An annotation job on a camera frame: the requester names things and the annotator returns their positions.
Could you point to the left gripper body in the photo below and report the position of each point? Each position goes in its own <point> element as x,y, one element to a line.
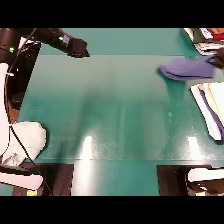
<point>79,47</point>

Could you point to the purple shirt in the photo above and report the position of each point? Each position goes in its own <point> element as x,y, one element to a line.
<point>188,68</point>

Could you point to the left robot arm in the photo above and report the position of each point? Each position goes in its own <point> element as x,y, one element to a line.
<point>20,53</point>

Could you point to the heap of clothes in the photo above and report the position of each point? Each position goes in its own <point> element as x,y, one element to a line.
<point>203,40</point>

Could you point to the cream garment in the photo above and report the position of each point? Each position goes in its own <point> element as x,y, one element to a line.
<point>218,95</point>

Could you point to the purple garment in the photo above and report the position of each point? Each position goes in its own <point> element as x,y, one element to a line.
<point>217,120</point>

